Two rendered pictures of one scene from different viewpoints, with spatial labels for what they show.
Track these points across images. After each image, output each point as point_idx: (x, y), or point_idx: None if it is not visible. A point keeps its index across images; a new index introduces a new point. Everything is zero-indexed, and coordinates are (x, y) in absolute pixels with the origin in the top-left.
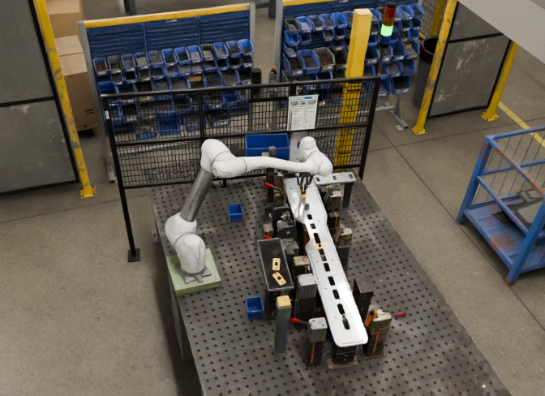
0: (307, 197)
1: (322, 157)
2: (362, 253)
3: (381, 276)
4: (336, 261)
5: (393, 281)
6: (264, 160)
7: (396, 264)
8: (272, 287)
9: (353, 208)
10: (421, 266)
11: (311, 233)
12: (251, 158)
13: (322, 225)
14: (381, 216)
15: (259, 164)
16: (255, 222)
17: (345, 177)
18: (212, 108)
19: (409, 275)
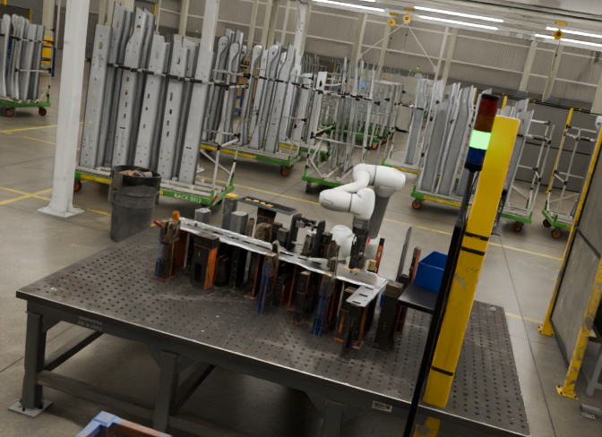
0: (345, 273)
1: (336, 190)
2: (262, 328)
3: (221, 319)
4: (247, 246)
5: (206, 320)
6: (358, 180)
7: (221, 332)
8: (248, 197)
9: (338, 361)
10: (198, 341)
11: (294, 253)
12: (362, 174)
13: (298, 261)
14: (302, 367)
15: (356, 180)
16: None
17: (357, 299)
18: None
19: (199, 329)
